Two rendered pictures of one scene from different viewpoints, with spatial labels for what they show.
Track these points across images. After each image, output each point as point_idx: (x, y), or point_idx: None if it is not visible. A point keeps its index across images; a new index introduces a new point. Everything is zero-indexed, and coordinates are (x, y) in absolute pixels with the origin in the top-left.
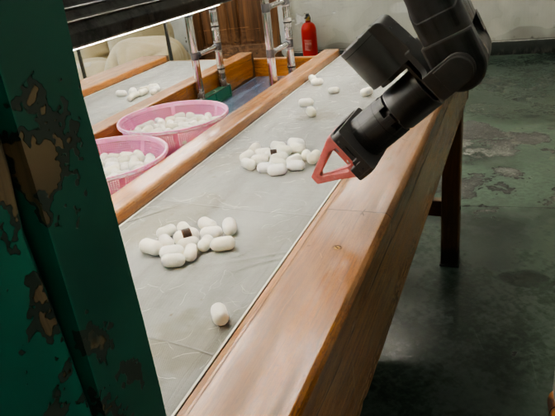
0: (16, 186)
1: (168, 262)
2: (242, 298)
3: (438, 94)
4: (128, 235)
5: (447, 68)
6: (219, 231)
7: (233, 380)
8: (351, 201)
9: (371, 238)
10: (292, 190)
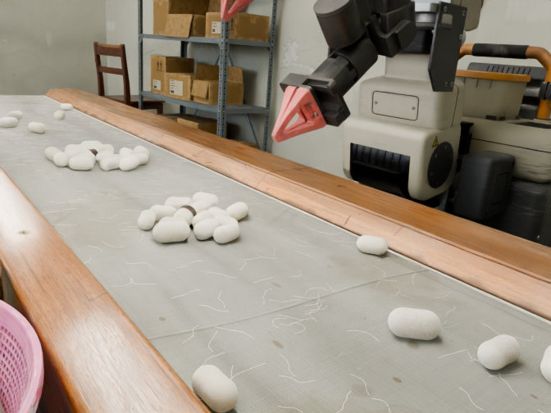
0: None
1: (229, 234)
2: (343, 238)
3: (392, 51)
4: (88, 239)
5: (405, 29)
6: (211, 204)
7: (510, 256)
8: (272, 165)
9: (343, 179)
10: (176, 176)
